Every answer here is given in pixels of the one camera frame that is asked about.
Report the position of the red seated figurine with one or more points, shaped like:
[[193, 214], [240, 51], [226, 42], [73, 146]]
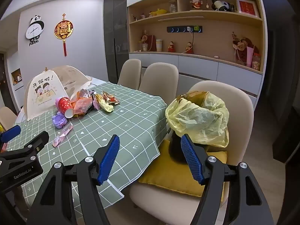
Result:
[[189, 47], [171, 46]]

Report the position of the large brown bouquet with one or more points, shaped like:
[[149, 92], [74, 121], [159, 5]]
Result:
[[243, 49]]

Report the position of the black trash bin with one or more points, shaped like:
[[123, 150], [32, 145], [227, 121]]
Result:
[[175, 147]]

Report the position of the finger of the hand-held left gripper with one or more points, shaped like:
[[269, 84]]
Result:
[[10, 132], [38, 141]]

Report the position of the white charger plug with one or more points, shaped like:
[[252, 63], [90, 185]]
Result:
[[189, 29]]

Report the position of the beige dining chair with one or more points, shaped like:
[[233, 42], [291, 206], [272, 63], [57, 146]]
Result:
[[5, 117], [129, 72], [159, 79], [236, 103]]

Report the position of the red paper cup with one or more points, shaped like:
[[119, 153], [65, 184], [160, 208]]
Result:
[[65, 105]]

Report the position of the purple flower-shaped box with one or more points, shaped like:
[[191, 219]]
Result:
[[59, 120]]

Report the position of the panda plush toy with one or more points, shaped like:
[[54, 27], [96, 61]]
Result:
[[220, 5]]

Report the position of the red fortune god figurine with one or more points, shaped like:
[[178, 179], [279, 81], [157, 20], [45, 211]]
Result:
[[196, 4]]

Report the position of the long pink wrapper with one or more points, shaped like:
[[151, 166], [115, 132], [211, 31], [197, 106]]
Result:
[[61, 136]]

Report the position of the red framed picture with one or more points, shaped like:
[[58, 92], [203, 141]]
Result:
[[247, 6]]

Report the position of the clear glass jar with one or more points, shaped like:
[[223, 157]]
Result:
[[173, 7]]

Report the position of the green checked tablecloth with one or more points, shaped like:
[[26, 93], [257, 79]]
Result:
[[131, 126]]

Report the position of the pink gift box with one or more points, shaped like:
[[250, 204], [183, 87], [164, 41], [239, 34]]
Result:
[[249, 56]]

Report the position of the cream cup green band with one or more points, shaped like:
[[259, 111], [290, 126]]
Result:
[[159, 45]]

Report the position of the red gold knot ornament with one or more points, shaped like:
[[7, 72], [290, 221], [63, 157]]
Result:
[[63, 30]]

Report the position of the yellow trash bag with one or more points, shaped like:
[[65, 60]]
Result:
[[199, 119]]

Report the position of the dark glass cabinet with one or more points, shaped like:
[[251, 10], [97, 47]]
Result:
[[116, 39]]

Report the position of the beige mesh food cover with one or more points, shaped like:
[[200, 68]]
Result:
[[75, 77]]

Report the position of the yellow seat cushion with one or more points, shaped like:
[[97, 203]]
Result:
[[164, 175]]

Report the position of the panda wall clock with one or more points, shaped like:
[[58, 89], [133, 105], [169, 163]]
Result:
[[34, 31]]

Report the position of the wall niche shelf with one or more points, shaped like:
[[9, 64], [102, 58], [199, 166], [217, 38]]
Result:
[[16, 77]]

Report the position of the wooden wall shelf cabinet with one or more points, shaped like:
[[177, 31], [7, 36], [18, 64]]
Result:
[[211, 42]]

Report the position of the orange pink snack wrapper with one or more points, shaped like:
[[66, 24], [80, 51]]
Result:
[[80, 105]]

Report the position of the red gold snack wrapper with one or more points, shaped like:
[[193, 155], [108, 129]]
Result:
[[111, 98]]

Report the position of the cartoon print food cover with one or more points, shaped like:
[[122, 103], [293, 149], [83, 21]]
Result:
[[44, 91]]

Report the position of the candy jar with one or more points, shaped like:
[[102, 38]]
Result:
[[256, 63]]

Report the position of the small brown bouquet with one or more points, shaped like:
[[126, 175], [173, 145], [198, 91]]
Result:
[[150, 42]]

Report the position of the dark door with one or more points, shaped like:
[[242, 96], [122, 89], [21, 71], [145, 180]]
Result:
[[4, 86]]

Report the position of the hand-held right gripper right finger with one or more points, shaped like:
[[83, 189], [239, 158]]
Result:
[[192, 161]]

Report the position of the pink colourful snack wrapper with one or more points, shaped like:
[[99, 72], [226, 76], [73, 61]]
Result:
[[84, 94]]

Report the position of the green adapter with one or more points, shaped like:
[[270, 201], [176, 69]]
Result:
[[196, 28]]

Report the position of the yellow boat ornament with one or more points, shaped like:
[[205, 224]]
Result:
[[159, 12]]

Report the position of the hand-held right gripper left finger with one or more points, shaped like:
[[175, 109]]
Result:
[[109, 160]]

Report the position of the black power rail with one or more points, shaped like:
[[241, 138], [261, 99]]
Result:
[[178, 29]]

